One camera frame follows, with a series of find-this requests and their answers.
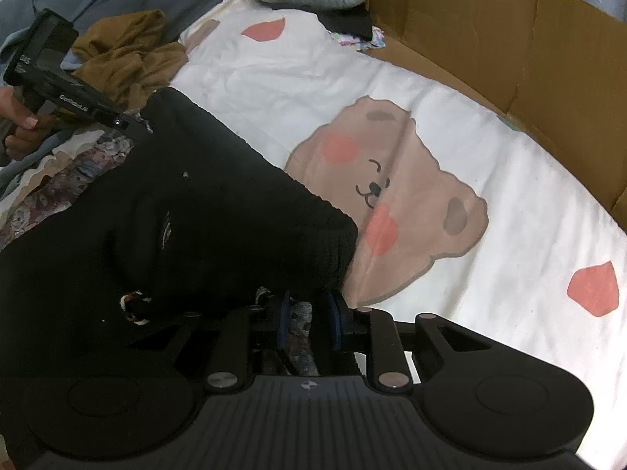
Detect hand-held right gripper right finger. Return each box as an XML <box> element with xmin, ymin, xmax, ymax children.
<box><xmin>327</xmin><ymin>292</ymin><xmax>493</xmax><ymax>395</ymax></box>

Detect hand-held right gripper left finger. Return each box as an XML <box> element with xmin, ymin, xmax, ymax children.
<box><xmin>125</xmin><ymin>291</ymin><xmax>294</xmax><ymax>395</ymax></box>

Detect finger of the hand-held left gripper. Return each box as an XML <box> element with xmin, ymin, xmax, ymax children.
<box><xmin>112</xmin><ymin>114</ymin><xmax>154</xmax><ymax>134</ymax></box>

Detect floral patterned garment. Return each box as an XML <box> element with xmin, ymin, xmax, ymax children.
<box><xmin>0</xmin><ymin>130</ymin><xmax>321</xmax><ymax>378</ymax></box>

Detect black pants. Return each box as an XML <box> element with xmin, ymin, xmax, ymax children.
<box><xmin>0</xmin><ymin>87</ymin><xmax>362</xmax><ymax>387</ymax></box>

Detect person's left hand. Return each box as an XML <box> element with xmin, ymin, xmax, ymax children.
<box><xmin>0</xmin><ymin>85</ymin><xmax>51</xmax><ymax>161</ymax></box>

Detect brown garment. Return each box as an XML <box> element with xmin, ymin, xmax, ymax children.
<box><xmin>70</xmin><ymin>9</ymin><xmax>191</xmax><ymax>111</ymax></box>

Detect light blue garment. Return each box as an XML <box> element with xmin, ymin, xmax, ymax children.
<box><xmin>0</xmin><ymin>27</ymin><xmax>86</xmax><ymax>189</ymax></box>

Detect black cloth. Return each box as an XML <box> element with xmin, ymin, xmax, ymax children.
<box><xmin>313</xmin><ymin>2</ymin><xmax>377</xmax><ymax>42</ymax></box>

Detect colourful dotted white cloth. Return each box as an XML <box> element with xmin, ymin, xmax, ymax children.
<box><xmin>329</xmin><ymin>25</ymin><xmax>389</xmax><ymax>54</ymax></box>

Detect bear printed blanket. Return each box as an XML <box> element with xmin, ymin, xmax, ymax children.
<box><xmin>171</xmin><ymin>0</ymin><xmax>627</xmax><ymax>470</ymax></box>

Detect large folded cardboard sheet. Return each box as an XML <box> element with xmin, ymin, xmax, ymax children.
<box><xmin>357</xmin><ymin>0</ymin><xmax>627</xmax><ymax>232</ymax></box>

